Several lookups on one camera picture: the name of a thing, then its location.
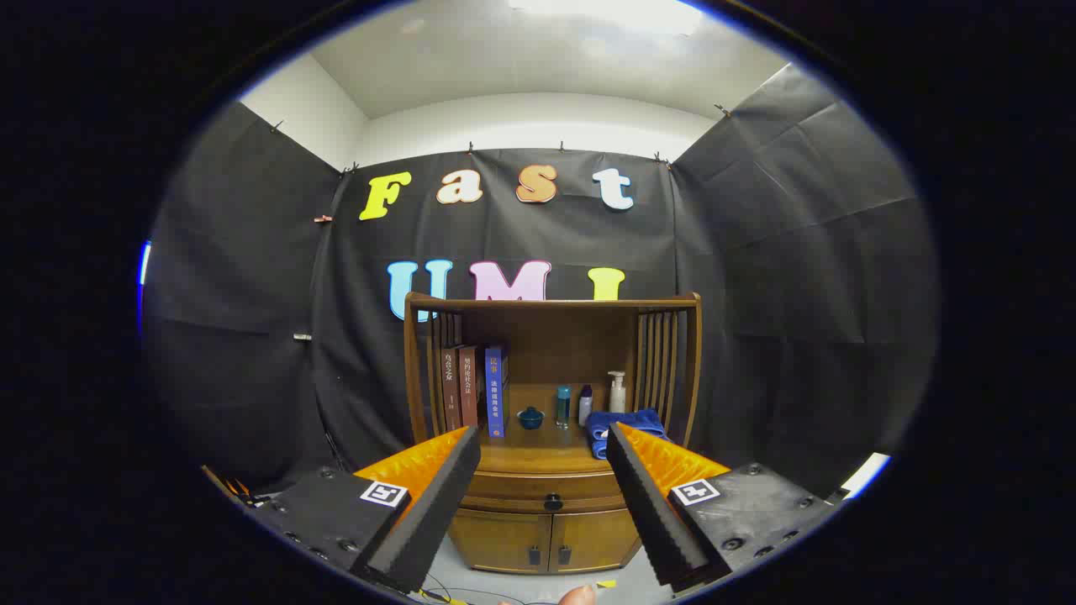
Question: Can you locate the thin black cable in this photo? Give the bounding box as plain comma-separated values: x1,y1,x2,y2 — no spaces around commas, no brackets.
420,574,472,605

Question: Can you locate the dark brown book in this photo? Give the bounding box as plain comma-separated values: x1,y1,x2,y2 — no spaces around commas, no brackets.
443,347,465,432

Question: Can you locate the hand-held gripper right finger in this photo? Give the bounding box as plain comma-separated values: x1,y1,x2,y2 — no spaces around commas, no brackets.
607,422,841,589

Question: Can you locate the folded blue towel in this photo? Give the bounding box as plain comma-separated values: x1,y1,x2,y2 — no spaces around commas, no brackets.
586,409,669,460

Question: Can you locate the wooden cabinet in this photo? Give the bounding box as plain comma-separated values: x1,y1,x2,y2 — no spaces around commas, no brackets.
403,292,703,576

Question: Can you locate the blue book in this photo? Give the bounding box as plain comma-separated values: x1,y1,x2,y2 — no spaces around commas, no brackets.
483,343,509,438

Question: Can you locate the wooden cabinet door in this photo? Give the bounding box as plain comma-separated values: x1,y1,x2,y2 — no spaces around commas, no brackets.
450,508,553,575
552,508,644,572

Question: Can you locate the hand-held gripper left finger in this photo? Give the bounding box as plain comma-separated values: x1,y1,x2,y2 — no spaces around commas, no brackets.
245,426,482,594

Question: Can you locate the wooden countertop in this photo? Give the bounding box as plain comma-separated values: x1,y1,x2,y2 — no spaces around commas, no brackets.
472,383,641,476

